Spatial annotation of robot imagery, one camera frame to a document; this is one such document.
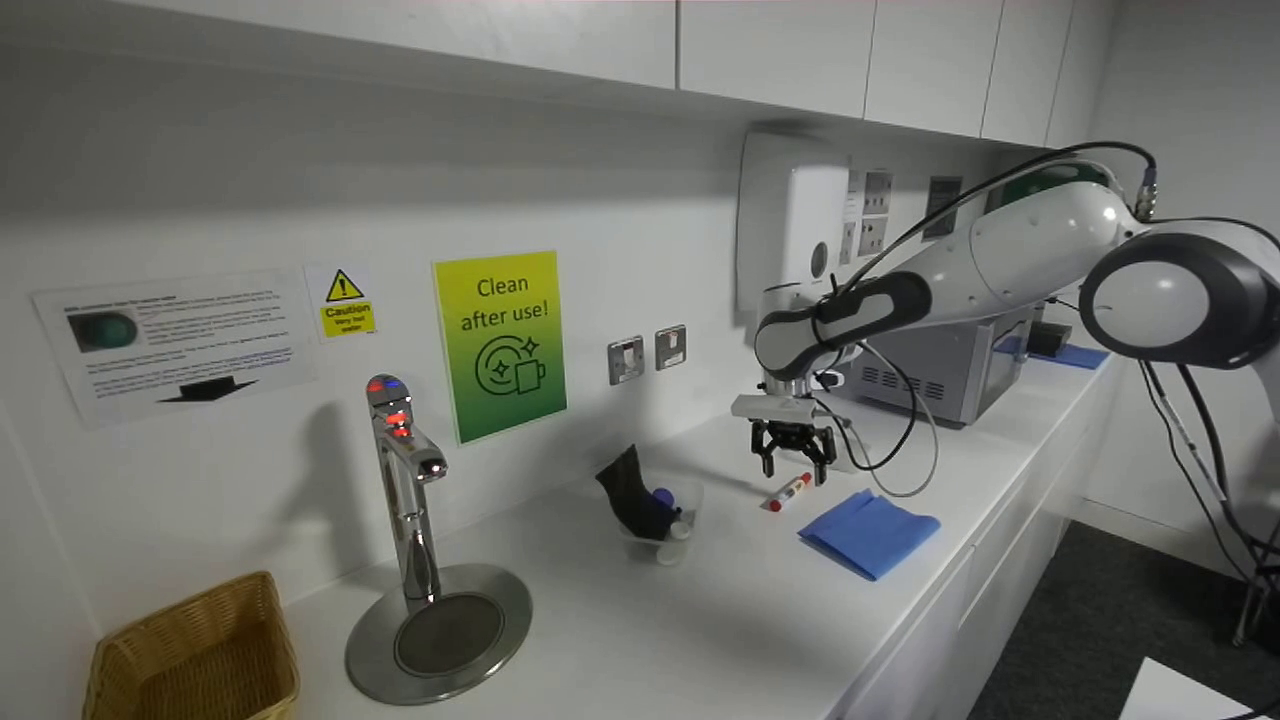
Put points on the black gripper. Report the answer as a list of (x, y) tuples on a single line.
[(794, 432)]

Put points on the orange marker with white barrel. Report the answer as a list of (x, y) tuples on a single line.
[(784, 494)]

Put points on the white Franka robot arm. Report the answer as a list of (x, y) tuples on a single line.
[(1043, 247)]

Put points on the blue folded cloth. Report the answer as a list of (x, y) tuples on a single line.
[(868, 533)]

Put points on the black holder in clear cup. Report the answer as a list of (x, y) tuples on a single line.
[(633, 498)]

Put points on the white paper towel dispenser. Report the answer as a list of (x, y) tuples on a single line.
[(789, 225)]

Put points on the white lower cabinet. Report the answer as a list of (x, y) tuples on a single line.
[(974, 626)]

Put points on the white cabinet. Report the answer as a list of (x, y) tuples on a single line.
[(747, 46), (974, 626)]

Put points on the small blue cloth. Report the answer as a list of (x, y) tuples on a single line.
[(1080, 357)]

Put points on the green clean after use sign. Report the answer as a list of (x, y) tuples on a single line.
[(501, 347)]

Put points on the chrome water tap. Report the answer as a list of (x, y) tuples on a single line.
[(405, 494)]

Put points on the white upper cabinet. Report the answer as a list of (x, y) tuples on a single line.
[(747, 46)]

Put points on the white floor board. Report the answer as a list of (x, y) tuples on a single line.
[(1180, 689)]

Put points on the yellow warning sticker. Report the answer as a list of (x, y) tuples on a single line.
[(345, 306)]

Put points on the black tripod stand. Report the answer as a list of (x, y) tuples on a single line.
[(1254, 612)]

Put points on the white instruction notice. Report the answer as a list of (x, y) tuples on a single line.
[(173, 343)]

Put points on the white text wall paper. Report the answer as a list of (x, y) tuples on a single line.
[(876, 191)]

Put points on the black wall panel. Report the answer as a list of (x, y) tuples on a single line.
[(943, 206)]

